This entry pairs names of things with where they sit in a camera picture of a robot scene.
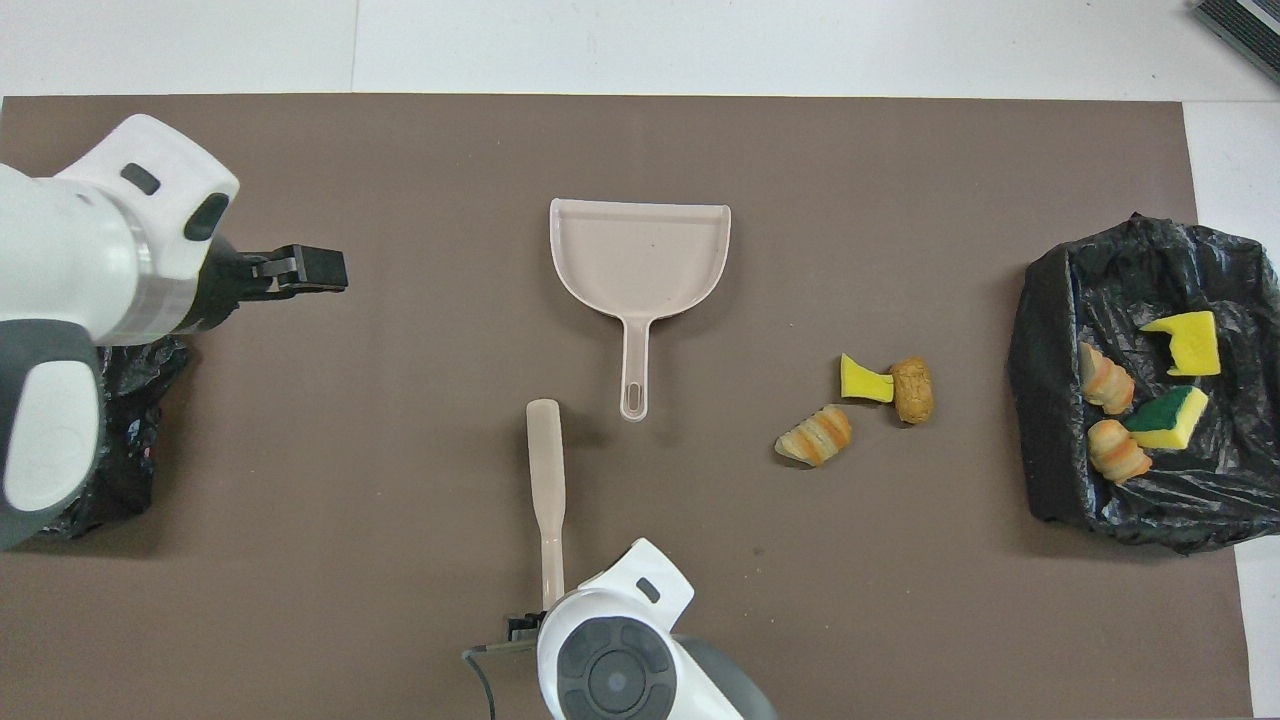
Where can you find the black bag-lined bin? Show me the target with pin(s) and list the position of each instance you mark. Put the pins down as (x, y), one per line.
(120, 450)
(1060, 450)

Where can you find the brown toy bread roll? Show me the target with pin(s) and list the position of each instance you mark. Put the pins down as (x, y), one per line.
(913, 390)

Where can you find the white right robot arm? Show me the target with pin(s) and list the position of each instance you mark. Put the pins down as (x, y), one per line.
(620, 660)

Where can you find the large yellow sponge piece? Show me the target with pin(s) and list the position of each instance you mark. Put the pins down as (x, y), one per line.
(1190, 345)

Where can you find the brown table mat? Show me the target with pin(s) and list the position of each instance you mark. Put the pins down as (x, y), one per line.
(800, 150)

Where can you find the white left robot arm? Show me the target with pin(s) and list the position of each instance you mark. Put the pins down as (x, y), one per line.
(70, 300)

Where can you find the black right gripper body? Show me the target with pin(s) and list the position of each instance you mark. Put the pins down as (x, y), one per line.
(525, 628)

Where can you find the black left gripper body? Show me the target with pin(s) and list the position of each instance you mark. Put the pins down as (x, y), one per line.
(225, 288)

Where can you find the small yellow sponge piece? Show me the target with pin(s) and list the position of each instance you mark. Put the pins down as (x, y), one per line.
(860, 380)

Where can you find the striped toy croissant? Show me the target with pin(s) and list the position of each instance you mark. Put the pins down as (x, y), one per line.
(815, 437)
(1105, 380)
(1118, 452)

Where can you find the beige plastic dustpan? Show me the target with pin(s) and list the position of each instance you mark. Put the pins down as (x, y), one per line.
(640, 260)

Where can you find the green and yellow sponge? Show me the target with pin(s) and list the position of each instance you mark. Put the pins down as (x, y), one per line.
(1170, 420)

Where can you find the beige hand brush black bristles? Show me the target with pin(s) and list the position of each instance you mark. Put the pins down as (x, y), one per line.
(546, 470)

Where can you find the grey ridged panel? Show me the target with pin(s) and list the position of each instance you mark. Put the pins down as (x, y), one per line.
(1245, 30)

